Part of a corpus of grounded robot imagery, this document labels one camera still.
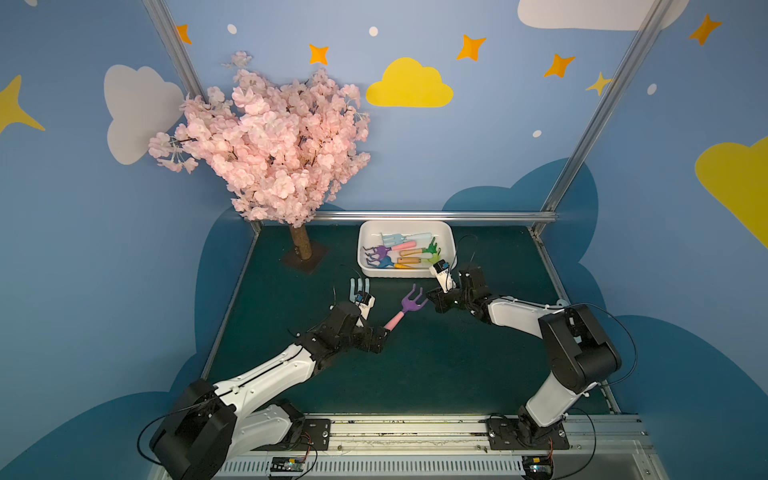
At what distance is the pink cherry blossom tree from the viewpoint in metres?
0.61

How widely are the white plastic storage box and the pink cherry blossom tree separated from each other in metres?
0.27

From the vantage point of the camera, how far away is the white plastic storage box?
107 cm
